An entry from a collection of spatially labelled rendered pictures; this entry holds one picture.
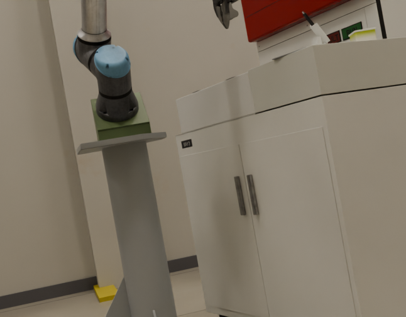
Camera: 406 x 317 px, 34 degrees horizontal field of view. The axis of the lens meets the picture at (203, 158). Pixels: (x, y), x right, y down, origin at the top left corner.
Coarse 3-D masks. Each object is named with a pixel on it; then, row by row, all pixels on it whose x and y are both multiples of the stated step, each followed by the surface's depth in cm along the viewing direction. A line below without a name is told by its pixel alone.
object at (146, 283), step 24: (96, 144) 216; (120, 144) 224; (144, 144) 231; (120, 168) 226; (144, 168) 229; (120, 192) 227; (144, 192) 228; (120, 216) 228; (144, 216) 227; (120, 240) 229; (144, 240) 226; (144, 264) 226; (120, 288) 232; (144, 288) 226; (168, 288) 230; (120, 312) 231; (144, 312) 226; (168, 312) 228
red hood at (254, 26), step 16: (256, 0) 305; (272, 0) 295; (288, 0) 285; (304, 0) 276; (320, 0) 268; (336, 0) 259; (256, 16) 307; (272, 16) 297; (288, 16) 287; (256, 32) 309; (272, 32) 300
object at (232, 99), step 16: (240, 80) 223; (192, 96) 254; (208, 96) 243; (224, 96) 233; (240, 96) 224; (192, 112) 256; (208, 112) 245; (224, 112) 235; (240, 112) 226; (192, 128) 258
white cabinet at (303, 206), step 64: (256, 128) 219; (320, 128) 190; (384, 128) 198; (192, 192) 265; (256, 192) 224; (320, 192) 194; (384, 192) 196; (256, 256) 230; (320, 256) 199; (384, 256) 193
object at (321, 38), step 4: (316, 24) 227; (312, 28) 229; (316, 28) 228; (320, 28) 228; (316, 32) 229; (320, 32) 229; (316, 36) 227; (320, 36) 228; (324, 36) 229; (312, 40) 229; (316, 40) 228; (320, 40) 228; (324, 40) 230; (328, 40) 229; (312, 44) 230; (316, 44) 228
